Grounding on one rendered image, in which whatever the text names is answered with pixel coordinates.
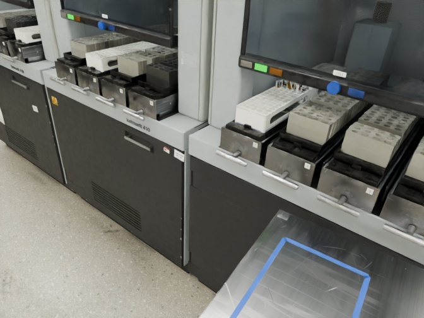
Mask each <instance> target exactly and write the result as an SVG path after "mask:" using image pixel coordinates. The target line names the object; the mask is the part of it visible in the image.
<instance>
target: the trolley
mask: <svg viewBox="0 0 424 318"><path fill-rule="evenodd" d="M198 318H424V269H422V268H419V267H418V266H415V265H413V264H410V263H408V262H406V261H403V260H401V259H398V258H396V257H394V256H391V255H389V254H386V253H384V252H381V251H379V250H377V249H374V248H372V247H369V246H367V245H365V244H362V243H360V242H357V241H356V240H353V239H350V238H348V237H345V236H343V235H340V234H338V233H336V232H333V231H331V230H328V229H326V228H324V227H321V226H319V225H316V224H315V223H312V222H309V221H307V220H304V219H302V218H300V217H297V216H295V215H293V214H290V213H287V212H286V211H283V210H281V209H280V210H279V211H278V212H277V214H276V215H275V216H274V218H273V219H272V220H271V222H270V223H269V225H268V226H267V227H266V228H265V229H264V231H263V232H262V233H261V235H260V236H259V238H258V239H257V240H256V241H255V243H254V244H253V246H252V247H251V248H250V249H249V251H248V252H247V253H246V255H245V256H244V258H243V259H242V260H241V261H240V263H239V264H238V266H237V267H236V268H235V269H234V271H233V272H232V274H231V275H230V276H229V277H228V279H227V280H226V282H225V283H224V284H223V286H222V287H221V288H220V289H219V290H218V292H217V293H216V295H215V296H214V297H213V299H212V300H211V301H210V303H209V304H208V305H207V307H206V308H205V309H204V310H203V312H202V313H201V315H200V316H199V317H198Z"/></svg>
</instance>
